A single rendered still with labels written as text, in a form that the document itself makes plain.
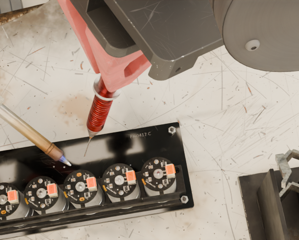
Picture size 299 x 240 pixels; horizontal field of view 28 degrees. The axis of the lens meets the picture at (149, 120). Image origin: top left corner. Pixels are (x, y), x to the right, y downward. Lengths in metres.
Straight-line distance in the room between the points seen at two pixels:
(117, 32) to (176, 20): 0.03
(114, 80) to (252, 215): 0.22
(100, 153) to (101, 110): 0.15
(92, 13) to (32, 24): 0.31
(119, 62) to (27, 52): 0.30
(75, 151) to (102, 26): 0.26
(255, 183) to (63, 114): 0.17
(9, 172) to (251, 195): 0.19
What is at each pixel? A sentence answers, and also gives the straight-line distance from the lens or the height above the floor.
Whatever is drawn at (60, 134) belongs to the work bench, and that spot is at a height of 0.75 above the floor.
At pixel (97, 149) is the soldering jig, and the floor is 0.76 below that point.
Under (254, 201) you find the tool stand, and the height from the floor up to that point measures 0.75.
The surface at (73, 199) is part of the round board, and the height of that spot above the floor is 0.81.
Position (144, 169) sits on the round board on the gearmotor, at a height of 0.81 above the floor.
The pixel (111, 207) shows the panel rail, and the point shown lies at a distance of 0.42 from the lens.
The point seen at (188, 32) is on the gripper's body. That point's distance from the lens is 0.22.
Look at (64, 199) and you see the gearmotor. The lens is 0.45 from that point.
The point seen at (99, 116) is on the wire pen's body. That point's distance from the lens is 0.35.
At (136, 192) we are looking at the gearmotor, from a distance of 0.44.
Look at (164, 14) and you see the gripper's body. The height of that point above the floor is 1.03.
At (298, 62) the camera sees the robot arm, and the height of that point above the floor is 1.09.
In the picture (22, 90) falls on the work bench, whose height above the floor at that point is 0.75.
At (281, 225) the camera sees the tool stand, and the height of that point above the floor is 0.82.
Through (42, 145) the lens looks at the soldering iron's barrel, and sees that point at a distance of 0.40.
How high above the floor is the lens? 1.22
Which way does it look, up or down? 70 degrees down
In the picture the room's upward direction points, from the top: 9 degrees counter-clockwise
